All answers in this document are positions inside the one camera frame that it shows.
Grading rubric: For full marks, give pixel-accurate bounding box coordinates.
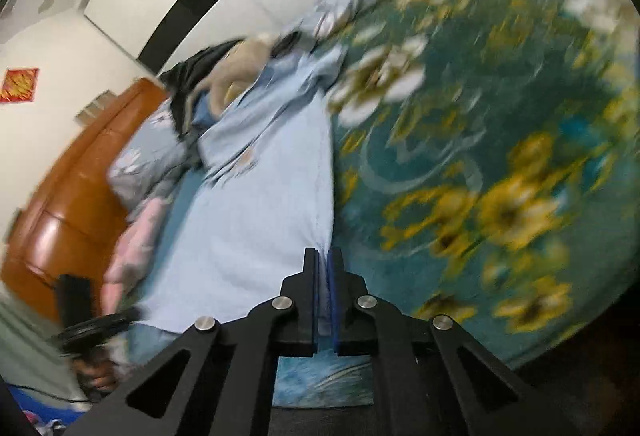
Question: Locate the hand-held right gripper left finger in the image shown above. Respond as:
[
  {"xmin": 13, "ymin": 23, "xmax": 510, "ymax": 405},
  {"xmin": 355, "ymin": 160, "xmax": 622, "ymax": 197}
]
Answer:
[{"xmin": 65, "ymin": 247, "xmax": 321, "ymax": 436}]

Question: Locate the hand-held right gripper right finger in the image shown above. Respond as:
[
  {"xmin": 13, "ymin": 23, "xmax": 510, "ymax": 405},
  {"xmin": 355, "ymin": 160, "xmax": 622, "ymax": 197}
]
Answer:
[{"xmin": 327, "ymin": 247, "xmax": 583, "ymax": 436}]

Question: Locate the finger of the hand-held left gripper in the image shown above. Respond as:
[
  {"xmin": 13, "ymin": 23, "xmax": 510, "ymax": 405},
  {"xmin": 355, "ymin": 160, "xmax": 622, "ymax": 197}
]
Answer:
[{"xmin": 102, "ymin": 306, "xmax": 147, "ymax": 336}]

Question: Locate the light blue shirt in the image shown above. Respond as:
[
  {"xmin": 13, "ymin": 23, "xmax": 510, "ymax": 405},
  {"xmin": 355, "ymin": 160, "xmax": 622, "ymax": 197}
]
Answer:
[{"xmin": 120, "ymin": 43, "xmax": 346, "ymax": 359}]

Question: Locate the person's left hand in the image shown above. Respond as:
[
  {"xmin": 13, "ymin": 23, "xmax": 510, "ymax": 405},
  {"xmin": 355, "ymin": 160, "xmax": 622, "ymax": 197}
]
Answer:
[{"xmin": 75, "ymin": 350, "xmax": 120, "ymax": 393}]

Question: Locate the pink pillow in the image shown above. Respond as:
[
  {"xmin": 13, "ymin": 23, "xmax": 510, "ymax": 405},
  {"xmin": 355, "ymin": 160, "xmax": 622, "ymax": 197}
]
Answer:
[{"xmin": 102, "ymin": 197, "xmax": 168, "ymax": 312}]

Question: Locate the wooden headboard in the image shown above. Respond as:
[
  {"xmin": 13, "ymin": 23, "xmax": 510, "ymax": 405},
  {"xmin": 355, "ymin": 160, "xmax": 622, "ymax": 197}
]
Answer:
[{"xmin": 0, "ymin": 78, "xmax": 173, "ymax": 322}]

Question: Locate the teal floral bedsheet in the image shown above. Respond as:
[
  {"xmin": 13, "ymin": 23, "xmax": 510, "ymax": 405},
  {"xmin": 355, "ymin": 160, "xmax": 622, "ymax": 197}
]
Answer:
[{"xmin": 165, "ymin": 0, "xmax": 640, "ymax": 409}]

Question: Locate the blue fleece garment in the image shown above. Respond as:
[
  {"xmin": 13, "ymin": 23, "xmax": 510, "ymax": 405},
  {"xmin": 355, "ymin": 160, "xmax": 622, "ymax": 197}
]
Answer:
[{"xmin": 191, "ymin": 95, "xmax": 222, "ymax": 129}]

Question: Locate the beige fuzzy sweater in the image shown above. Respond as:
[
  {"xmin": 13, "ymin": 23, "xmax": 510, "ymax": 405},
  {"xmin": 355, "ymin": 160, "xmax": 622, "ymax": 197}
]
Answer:
[{"xmin": 200, "ymin": 33, "xmax": 282, "ymax": 113}]

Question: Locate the dark grey hoodie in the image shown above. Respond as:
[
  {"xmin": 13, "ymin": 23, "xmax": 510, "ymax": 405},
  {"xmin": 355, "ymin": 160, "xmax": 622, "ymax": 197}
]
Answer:
[{"xmin": 159, "ymin": 41, "xmax": 242, "ymax": 143}]

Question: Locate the red wall decoration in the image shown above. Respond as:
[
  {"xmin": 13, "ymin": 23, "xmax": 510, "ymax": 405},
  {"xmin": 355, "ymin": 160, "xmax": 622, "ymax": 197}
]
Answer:
[{"xmin": 0, "ymin": 68, "xmax": 40, "ymax": 105}]

